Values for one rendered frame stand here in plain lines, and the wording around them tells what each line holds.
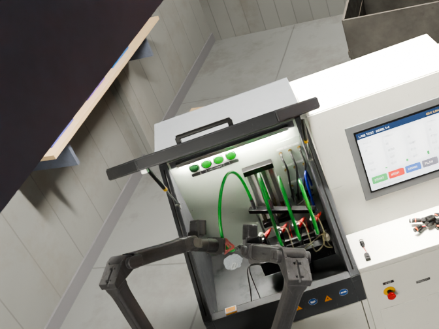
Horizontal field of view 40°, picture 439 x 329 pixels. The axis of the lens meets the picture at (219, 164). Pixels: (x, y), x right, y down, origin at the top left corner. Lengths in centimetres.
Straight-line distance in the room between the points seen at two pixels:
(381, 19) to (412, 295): 280
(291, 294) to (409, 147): 106
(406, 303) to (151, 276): 223
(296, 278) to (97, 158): 348
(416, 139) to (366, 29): 255
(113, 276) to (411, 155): 137
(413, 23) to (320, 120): 265
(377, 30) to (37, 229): 305
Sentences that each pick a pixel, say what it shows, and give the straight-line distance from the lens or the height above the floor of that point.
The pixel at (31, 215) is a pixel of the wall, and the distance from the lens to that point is 440.
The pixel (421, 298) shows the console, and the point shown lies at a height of 69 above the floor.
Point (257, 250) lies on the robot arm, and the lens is 213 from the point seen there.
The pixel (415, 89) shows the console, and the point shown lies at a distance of 261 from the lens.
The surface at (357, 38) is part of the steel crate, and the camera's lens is 517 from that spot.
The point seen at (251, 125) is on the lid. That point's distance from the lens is 180.
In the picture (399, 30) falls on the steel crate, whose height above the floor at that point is 65.
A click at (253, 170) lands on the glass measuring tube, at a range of 279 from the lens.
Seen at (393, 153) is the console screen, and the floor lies 128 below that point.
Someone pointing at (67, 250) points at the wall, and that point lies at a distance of 469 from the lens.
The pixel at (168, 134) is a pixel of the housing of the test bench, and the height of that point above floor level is 150.
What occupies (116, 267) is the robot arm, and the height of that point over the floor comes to 162.
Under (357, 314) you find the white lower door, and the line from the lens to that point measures 280.
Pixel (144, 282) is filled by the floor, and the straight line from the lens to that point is 451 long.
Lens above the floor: 285
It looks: 32 degrees down
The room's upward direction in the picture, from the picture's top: 23 degrees counter-clockwise
